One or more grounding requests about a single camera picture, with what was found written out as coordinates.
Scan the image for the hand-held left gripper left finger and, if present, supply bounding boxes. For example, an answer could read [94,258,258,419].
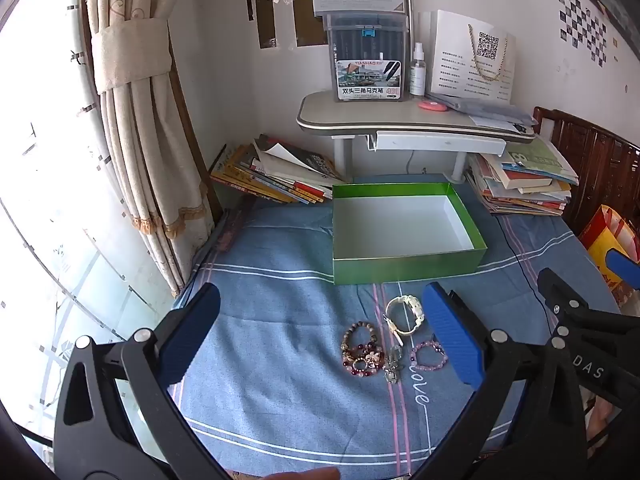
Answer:
[52,282,223,480]

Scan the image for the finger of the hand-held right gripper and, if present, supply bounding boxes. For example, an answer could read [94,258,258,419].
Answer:
[537,267,640,337]
[604,246,640,292]

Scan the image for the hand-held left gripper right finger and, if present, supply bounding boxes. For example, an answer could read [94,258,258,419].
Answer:
[422,281,588,480]

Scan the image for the white wristwatch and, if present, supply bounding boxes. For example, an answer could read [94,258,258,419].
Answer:
[383,295,427,348]

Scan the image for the green cardboard box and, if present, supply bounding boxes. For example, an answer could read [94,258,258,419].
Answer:
[331,181,488,286]

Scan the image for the brown bead bracelet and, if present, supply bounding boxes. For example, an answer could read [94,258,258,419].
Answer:
[341,321,379,357]

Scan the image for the person's left hand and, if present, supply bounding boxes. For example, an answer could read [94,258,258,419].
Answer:
[225,466,342,480]

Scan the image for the yellow and red bag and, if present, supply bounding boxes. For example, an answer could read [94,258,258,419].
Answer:
[579,205,640,311]

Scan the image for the blue striped bedsheet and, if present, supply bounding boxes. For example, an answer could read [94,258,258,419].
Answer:
[172,175,621,478]

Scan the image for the dark wooden headboard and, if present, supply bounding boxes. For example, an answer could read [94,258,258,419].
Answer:
[532,106,640,241]

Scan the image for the flat stack of books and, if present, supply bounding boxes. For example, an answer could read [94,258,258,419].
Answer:
[465,135,581,217]

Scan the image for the leaning pile of books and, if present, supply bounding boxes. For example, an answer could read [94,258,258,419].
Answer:
[209,133,351,206]

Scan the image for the beige curtain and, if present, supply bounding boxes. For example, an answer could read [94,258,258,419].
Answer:
[82,0,221,296]

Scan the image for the window glass pane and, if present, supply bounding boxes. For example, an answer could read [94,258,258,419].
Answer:
[0,0,201,466]

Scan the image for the grey folder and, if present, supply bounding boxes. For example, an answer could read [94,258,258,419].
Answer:
[427,92,536,128]

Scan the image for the small grey table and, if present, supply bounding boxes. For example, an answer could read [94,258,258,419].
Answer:
[296,91,538,183]

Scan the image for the white paper bag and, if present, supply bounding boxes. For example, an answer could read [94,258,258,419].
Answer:
[425,9,518,106]

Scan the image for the clear spray bottle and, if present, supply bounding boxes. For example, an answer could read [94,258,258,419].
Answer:
[409,42,427,97]

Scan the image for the clear marker pen case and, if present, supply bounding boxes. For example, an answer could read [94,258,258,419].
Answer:
[325,12,408,103]

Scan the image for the beige curtain tie band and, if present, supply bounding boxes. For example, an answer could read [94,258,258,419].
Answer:
[91,19,171,95]

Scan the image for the black cable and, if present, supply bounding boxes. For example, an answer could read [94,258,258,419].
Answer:
[495,217,556,333]

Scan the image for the pink bead bracelet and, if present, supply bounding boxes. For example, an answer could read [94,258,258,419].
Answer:
[410,341,447,372]

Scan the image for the metal pendant keychain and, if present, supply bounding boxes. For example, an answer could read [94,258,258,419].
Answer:
[384,347,407,385]

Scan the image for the red bead bracelet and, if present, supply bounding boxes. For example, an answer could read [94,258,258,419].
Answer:
[342,342,387,379]

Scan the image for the checkered wall sticker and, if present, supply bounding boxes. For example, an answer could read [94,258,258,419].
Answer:
[557,0,621,68]

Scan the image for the dark wall sticker patches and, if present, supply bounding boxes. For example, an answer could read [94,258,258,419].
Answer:
[242,0,328,50]

